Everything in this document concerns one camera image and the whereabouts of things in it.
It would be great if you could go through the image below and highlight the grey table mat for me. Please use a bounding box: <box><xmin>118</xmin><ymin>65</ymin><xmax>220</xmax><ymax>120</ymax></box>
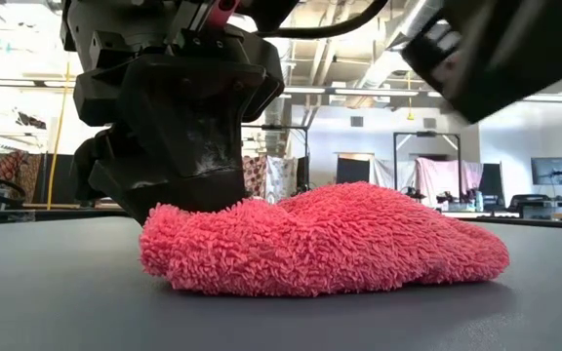
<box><xmin>0</xmin><ymin>216</ymin><xmax>562</xmax><ymax>351</ymax></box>

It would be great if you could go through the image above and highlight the ceiling strip light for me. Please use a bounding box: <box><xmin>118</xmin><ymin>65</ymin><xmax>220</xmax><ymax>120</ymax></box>
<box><xmin>283</xmin><ymin>86</ymin><xmax>420</xmax><ymax>98</ymax></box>

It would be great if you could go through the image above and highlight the white patterned hanging cloth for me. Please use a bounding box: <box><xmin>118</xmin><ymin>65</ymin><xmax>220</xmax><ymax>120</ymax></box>
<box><xmin>264</xmin><ymin>155</ymin><xmax>298</xmax><ymax>205</ymax></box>

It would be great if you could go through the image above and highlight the black camera cable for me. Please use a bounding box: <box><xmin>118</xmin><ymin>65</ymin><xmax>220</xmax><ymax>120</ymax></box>
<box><xmin>255</xmin><ymin>0</ymin><xmax>390</xmax><ymax>41</ymax></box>

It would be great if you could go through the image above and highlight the yellow hanging cord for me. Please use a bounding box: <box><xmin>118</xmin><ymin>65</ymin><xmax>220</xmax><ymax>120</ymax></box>
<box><xmin>48</xmin><ymin>60</ymin><xmax>71</xmax><ymax>211</ymax></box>

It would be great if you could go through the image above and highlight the pink hanging cloth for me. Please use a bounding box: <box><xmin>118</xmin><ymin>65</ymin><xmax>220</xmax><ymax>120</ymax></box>
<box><xmin>415</xmin><ymin>156</ymin><xmax>485</xmax><ymax>209</ymax></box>

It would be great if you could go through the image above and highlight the white hanging sheet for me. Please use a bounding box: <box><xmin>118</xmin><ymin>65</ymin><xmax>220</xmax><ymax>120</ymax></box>
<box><xmin>371</xmin><ymin>158</ymin><xmax>417</xmax><ymax>192</ymax></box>

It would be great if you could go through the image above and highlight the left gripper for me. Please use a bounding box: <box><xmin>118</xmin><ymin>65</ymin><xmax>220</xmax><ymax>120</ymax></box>
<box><xmin>60</xmin><ymin>0</ymin><xmax>272</xmax><ymax>185</ymax></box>

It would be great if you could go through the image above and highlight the red dotted hanging cloth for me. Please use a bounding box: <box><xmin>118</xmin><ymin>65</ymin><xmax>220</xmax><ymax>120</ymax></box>
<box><xmin>242</xmin><ymin>155</ymin><xmax>267</xmax><ymax>197</ymax></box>

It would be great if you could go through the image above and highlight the pink fluffy towel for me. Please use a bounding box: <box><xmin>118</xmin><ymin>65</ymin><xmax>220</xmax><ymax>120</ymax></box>
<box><xmin>138</xmin><ymin>180</ymin><xmax>511</xmax><ymax>298</ymax></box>

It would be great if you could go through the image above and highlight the plaid hanging cloth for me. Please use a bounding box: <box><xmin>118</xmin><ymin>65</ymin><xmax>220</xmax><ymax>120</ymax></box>
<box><xmin>0</xmin><ymin>151</ymin><xmax>43</xmax><ymax>204</ymax></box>

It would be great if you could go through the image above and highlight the silver ceiling duct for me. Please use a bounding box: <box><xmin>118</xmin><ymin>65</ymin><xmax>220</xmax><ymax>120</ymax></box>
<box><xmin>263</xmin><ymin>92</ymin><xmax>295</xmax><ymax>157</ymax></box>

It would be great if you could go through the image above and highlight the black stand frame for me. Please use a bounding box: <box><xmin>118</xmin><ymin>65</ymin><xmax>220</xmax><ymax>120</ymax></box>
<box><xmin>392</xmin><ymin>130</ymin><xmax>462</xmax><ymax>196</ymax></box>
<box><xmin>241</xmin><ymin>123</ymin><xmax>310</xmax><ymax>194</ymax></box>

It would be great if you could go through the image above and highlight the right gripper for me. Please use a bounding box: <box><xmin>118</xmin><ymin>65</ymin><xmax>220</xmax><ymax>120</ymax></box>
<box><xmin>400</xmin><ymin>0</ymin><xmax>562</xmax><ymax>124</ymax></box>

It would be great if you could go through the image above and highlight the dark blue panel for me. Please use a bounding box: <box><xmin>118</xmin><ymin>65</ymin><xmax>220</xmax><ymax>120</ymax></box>
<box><xmin>335</xmin><ymin>155</ymin><xmax>371</xmax><ymax>186</ymax></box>

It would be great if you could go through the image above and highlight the black computer monitor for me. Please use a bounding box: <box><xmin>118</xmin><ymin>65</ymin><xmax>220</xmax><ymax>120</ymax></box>
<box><xmin>530</xmin><ymin>156</ymin><xmax>562</xmax><ymax>185</ymax></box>

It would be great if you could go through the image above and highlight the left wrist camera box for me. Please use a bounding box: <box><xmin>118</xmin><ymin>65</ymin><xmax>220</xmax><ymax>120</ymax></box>
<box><xmin>239</xmin><ymin>28</ymin><xmax>287</xmax><ymax>124</ymax></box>

